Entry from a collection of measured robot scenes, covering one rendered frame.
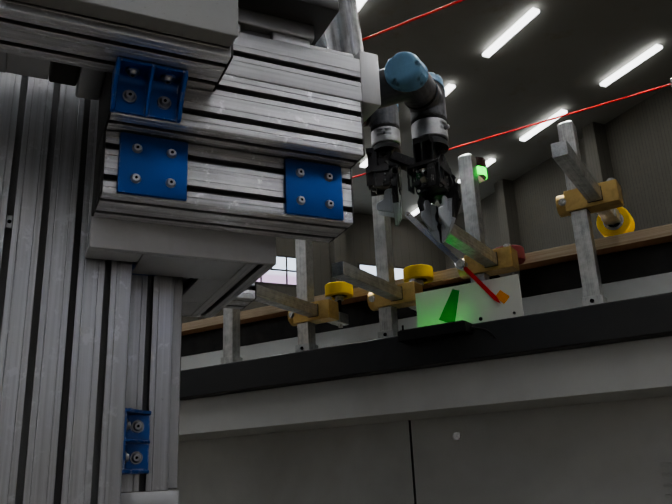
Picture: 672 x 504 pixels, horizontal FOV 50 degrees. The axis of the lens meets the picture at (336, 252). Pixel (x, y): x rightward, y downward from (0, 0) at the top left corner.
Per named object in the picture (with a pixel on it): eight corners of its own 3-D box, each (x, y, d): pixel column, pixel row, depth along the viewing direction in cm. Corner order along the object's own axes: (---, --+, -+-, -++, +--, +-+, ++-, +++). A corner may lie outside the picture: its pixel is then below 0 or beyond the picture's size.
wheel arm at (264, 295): (252, 298, 166) (252, 280, 167) (241, 300, 167) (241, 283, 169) (349, 327, 201) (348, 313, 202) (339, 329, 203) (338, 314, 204)
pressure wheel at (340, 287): (358, 319, 198) (356, 279, 202) (330, 319, 196) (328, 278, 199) (349, 326, 205) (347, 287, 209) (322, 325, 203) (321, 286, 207)
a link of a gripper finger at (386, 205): (377, 227, 176) (376, 192, 179) (401, 224, 175) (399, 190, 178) (375, 223, 173) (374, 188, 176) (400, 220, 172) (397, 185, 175)
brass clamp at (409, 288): (414, 300, 174) (412, 280, 175) (366, 308, 180) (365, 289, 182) (425, 304, 179) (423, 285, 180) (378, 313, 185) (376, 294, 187)
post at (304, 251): (309, 375, 186) (304, 205, 201) (298, 377, 188) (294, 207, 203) (316, 377, 189) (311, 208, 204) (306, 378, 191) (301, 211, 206)
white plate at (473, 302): (523, 316, 159) (517, 273, 162) (417, 333, 171) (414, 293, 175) (524, 317, 159) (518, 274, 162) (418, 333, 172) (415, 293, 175)
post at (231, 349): (232, 363, 200) (233, 213, 214) (219, 365, 203) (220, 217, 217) (242, 365, 204) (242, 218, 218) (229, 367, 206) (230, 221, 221)
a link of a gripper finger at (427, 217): (417, 239, 140) (414, 196, 143) (430, 247, 144) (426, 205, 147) (431, 236, 138) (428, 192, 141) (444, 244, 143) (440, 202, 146)
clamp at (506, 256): (512, 266, 163) (510, 245, 165) (457, 277, 170) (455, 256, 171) (520, 271, 168) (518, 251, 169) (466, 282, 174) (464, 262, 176)
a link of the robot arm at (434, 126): (420, 138, 154) (455, 127, 150) (422, 157, 153) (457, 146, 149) (404, 123, 148) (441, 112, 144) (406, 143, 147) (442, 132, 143)
